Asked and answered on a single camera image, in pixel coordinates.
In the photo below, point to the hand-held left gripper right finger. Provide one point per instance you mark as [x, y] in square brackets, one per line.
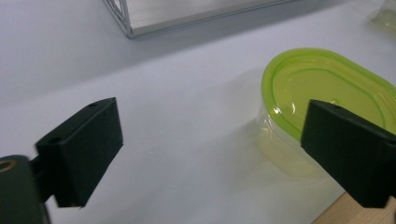
[348, 149]

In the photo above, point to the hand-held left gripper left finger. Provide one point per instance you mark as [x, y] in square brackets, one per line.
[84, 149]

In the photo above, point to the rectangular green plastic container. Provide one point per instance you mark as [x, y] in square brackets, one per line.
[314, 77]

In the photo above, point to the round green plastic container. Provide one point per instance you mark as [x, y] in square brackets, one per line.
[387, 18]

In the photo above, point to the wooden table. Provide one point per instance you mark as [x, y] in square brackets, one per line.
[342, 214]

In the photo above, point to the pale blue table board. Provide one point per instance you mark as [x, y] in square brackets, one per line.
[186, 124]

